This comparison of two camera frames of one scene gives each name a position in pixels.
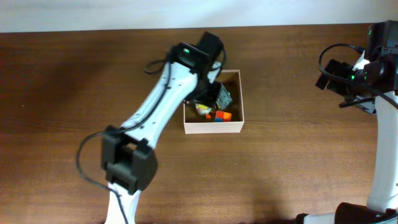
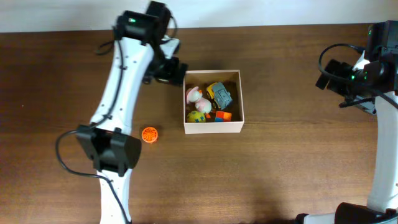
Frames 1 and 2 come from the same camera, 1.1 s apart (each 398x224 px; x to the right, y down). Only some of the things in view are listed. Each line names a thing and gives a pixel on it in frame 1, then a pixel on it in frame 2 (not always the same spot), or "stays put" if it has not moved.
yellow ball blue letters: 203,109 to 195,116
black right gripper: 365,101 stays put
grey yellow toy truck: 224,98 stays put
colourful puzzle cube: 222,116 stays put
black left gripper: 209,100 to 172,77
